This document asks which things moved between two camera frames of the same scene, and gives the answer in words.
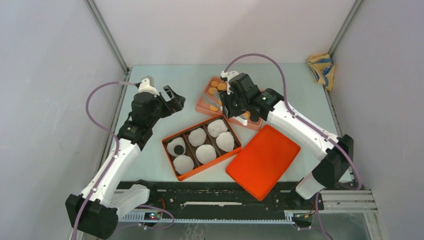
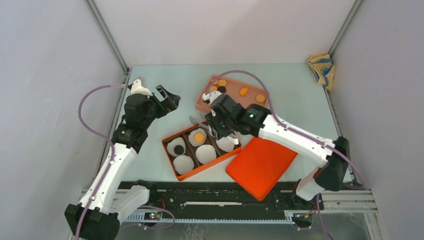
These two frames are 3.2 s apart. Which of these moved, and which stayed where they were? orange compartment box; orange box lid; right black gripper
Moved: right black gripper
Stayed: orange compartment box; orange box lid
